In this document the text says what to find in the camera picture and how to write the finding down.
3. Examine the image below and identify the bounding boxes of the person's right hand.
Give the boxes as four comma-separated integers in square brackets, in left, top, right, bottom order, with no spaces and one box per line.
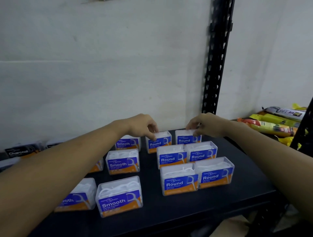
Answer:
[186,112,230,138]

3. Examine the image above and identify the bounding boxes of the person's left hand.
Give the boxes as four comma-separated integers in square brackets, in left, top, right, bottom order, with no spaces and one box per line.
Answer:
[113,114,159,142]

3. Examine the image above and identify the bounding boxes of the blue label dental floss box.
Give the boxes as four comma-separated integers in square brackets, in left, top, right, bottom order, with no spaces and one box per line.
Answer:
[54,177,97,212]
[185,141,218,162]
[156,144,187,170]
[115,135,142,151]
[145,131,172,154]
[160,163,199,196]
[175,129,202,145]
[194,157,235,189]
[88,158,104,173]
[95,175,143,218]
[105,149,140,175]

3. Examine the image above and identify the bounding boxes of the black metal shelf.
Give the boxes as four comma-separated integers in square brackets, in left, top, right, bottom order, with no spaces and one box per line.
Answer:
[27,129,279,237]

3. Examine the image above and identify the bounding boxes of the black label dental floss box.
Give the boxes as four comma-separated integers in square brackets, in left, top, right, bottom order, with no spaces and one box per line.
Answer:
[0,157,21,171]
[45,139,65,149]
[5,143,41,159]

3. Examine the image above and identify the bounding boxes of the person's left forearm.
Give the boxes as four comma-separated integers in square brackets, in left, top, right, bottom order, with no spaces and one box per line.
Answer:
[0,121,123,237]

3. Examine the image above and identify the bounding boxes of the person's right forearm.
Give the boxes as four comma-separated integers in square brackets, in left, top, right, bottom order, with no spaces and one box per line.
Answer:
[222,121,313,221]

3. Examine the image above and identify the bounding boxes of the pile of colourful snack packets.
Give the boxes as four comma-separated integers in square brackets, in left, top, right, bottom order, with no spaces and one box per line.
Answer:
[237,103,308,150]

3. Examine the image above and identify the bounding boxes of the grey snack packet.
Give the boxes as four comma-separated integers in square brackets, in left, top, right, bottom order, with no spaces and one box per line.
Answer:
[262,106,306,122]

